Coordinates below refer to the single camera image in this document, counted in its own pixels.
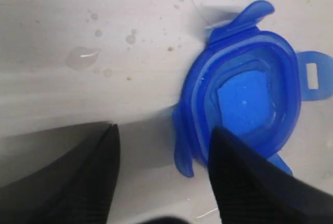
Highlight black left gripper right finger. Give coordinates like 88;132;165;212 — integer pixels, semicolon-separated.
208;127;332;223

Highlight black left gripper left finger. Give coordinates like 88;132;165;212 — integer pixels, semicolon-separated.
1;124;120;223

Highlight blue plastic lid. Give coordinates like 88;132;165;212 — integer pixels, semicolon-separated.
172;0;332;178

